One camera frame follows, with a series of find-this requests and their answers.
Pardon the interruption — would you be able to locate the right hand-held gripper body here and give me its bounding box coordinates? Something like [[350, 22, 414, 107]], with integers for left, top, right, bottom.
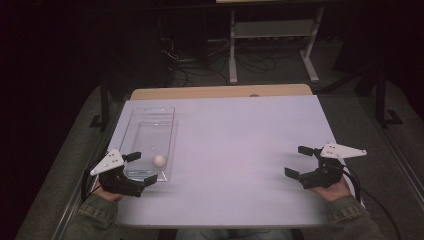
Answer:
[[297, 142, 368, 191]]

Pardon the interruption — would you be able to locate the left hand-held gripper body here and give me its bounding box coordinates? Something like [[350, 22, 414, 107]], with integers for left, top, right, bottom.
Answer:
[[89, 148, 148, 198]]

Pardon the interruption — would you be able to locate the clear plastic tray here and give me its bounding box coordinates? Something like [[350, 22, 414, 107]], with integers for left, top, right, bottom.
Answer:
[[118, 106, 179, 183]]

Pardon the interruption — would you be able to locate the person's left hand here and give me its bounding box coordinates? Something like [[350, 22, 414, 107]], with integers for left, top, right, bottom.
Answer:
[[95, 185, 125, 203]]

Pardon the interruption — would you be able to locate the person's right hand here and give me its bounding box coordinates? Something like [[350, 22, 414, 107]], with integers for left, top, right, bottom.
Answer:
[[309, 176, 353, 204]]

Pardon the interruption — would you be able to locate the black metal stand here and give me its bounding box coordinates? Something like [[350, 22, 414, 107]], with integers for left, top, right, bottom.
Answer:
[[88, 78, 113, 132], [373, 66, 404, 129]]

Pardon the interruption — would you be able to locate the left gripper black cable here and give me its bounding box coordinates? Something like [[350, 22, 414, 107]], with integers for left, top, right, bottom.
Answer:
[[80, 159, 103, 203]]

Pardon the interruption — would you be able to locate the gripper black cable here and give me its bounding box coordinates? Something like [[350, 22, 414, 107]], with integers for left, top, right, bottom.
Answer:
[[80, 159, 103, 203], [341, 165, 403, 240]]

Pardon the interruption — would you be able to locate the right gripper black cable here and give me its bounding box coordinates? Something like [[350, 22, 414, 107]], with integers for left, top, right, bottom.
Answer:
[[341, 165, 403, 240]]

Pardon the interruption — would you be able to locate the tangle of floor cables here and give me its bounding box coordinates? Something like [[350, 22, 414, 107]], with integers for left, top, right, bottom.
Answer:
[[159, 35, 301, 88]]

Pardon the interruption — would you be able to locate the white metal stand frame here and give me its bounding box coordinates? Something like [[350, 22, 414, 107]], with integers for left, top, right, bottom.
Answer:
[[227, 5, 326, 85]]

